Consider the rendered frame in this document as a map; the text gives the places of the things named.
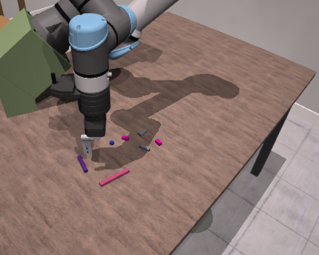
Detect grey rod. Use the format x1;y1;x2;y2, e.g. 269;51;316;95
140;144;150;152
139;129;148;136

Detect pink rod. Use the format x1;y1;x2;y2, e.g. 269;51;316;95
99;168;129;187

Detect purple rod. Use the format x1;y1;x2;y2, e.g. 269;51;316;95
77;155;88;173

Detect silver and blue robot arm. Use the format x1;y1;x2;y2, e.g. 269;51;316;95
30;0;179;78

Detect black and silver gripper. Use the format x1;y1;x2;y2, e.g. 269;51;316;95
50;72;112;154

